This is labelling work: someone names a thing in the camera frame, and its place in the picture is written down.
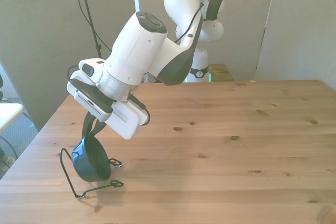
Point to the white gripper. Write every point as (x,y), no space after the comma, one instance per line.
(128,121)

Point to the dark blue bowl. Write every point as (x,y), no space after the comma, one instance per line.
(92,159)

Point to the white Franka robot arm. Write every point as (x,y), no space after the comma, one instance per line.
(136,48)

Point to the white side table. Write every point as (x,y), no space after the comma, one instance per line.
(9,112)

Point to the ribbed white wrist camera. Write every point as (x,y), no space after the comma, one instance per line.
(89,103)

